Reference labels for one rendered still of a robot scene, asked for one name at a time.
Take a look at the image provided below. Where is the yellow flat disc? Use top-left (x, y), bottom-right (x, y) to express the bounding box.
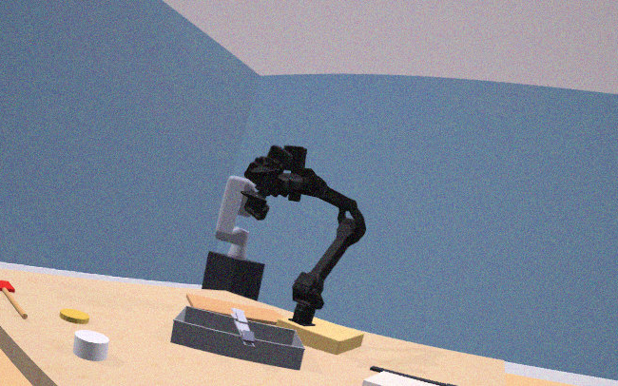
top-left (60, 308), bottom-right (89, 324)

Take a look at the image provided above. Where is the white short cylinder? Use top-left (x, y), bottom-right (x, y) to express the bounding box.
top-left (73, 330), bottom-right (109, 362)

